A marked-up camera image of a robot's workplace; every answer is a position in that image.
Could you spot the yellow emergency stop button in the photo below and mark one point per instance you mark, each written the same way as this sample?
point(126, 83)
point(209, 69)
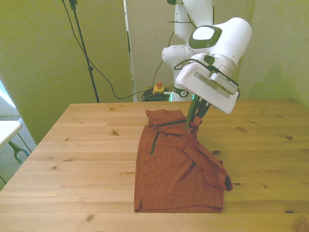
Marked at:
point(158, 90)

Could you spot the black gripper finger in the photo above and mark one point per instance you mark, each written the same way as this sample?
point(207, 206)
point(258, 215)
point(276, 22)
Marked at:
point(192, 113)
point(203, 110)

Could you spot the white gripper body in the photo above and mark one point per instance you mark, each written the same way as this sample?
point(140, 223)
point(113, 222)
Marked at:
point(193, 82)

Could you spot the white folding table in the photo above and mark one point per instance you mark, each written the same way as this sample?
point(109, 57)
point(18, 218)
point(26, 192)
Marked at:
point(8, 131)

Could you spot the black tripod pole stand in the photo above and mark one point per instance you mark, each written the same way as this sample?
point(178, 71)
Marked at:
point(83, 46)

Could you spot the rust orange shorts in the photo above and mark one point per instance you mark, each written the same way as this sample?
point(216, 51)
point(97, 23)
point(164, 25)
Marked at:
point(173, 169)

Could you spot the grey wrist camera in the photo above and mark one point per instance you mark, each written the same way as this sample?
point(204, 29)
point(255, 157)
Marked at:
point(225, 83)

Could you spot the teal tipped black table leg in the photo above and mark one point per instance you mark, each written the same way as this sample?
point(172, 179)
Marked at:
point(18, 152)

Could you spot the white slanted board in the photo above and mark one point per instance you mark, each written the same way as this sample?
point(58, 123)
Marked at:
point(6, 101)

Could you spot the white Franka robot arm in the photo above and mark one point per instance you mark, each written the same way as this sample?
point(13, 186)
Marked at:
point(231, 36)

